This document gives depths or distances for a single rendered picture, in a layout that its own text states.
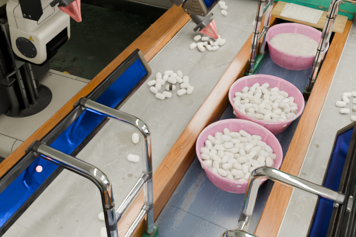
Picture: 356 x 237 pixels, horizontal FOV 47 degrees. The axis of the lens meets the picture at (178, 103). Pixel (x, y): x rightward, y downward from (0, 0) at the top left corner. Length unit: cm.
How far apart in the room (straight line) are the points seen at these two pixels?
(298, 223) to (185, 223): 31
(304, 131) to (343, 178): 59
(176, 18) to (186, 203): 94
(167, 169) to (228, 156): 20
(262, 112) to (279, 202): 40
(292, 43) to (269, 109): 47
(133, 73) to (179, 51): 71
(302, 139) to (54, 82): 147
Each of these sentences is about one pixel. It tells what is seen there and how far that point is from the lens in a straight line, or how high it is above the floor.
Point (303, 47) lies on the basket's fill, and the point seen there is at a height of 73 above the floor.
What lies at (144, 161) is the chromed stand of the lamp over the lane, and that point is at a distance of 92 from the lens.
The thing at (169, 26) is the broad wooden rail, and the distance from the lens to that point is 186.
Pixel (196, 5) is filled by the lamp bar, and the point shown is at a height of 108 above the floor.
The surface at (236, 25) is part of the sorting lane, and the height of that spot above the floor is 74.
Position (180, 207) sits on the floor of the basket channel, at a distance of 126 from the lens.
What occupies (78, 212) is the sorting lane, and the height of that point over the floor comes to 74.
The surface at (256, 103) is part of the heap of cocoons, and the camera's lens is 152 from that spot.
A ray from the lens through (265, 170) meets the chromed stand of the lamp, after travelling 79.
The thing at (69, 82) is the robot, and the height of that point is 28.
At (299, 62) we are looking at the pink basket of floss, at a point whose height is 73.
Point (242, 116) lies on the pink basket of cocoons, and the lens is 143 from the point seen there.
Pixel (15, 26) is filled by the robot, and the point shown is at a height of 82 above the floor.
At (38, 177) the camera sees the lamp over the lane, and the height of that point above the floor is 107.
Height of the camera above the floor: 171
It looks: 41 degrees down
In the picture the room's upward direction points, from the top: 2 degrees clockwise
